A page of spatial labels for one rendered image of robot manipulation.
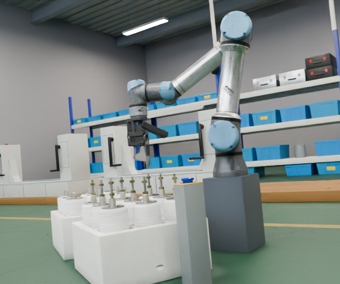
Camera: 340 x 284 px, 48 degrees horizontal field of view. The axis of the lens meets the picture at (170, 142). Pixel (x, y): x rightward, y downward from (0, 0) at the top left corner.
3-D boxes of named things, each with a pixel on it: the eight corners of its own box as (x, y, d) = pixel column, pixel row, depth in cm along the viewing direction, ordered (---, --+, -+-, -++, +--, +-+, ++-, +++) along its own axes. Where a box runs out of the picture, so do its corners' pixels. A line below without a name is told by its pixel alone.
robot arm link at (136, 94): (143, 78, 154) (123, 80, 156) (145, 105, 154) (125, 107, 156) (148, 81, 162) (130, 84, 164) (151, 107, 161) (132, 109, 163)
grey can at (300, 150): (297, 157, 571) (296, 145, 572) (307, 156, 562) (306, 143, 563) (294, 158, 558) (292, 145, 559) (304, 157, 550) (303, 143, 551)
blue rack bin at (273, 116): (264, 127, 625) (263, 114, 626) (287, 124, 604) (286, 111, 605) (252, 126, 584) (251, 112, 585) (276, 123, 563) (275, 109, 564)
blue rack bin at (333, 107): (319, 119, 575) (317, 106, 576) (346, 116, 553) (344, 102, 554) (310, 118, 534) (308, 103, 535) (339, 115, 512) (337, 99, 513)
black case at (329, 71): (313, 84, 572) (312, 74, 573) (338, 80, 553) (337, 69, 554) (307, 81, 537) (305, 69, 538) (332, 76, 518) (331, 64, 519)
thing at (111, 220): (118, 257, 131) (113, 205, 132) (138, 260, 125) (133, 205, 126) (96, 265, 124) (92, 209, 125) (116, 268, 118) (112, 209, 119)
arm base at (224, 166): (223, 174, 173) (220, 153, 173) (254, 173, 164) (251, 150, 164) (206, 178, 160) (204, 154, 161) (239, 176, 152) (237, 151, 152)
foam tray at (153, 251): (164, 249, 166) (160, 208, 167) (213, 269, 132) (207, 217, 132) (74, 268, 149) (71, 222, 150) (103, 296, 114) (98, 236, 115)
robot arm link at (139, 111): (145, 108, 163) (148, 105, 155) (146, 119, 163) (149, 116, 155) (128, 109, 162) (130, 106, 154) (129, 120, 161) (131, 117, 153)
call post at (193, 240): (201, 278, 122) (192, 182, 124) (213, 284, 116) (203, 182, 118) (181, 283, 119) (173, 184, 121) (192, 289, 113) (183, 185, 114)
